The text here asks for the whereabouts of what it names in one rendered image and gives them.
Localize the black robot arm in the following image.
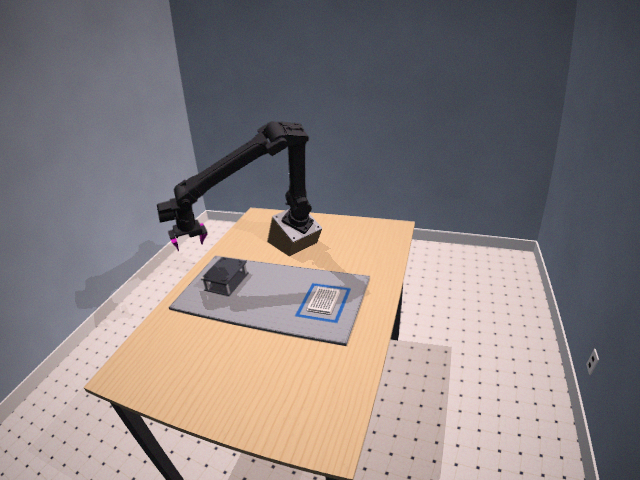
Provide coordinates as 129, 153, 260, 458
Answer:
157, 121, 314, 234

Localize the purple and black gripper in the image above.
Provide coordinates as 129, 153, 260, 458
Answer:
168, 216, 208, 252

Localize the blue tape outline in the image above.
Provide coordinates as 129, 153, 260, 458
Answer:
295, 283, 351, 323

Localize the white grid plate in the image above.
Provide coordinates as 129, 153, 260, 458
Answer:
307, 287, 340, 315

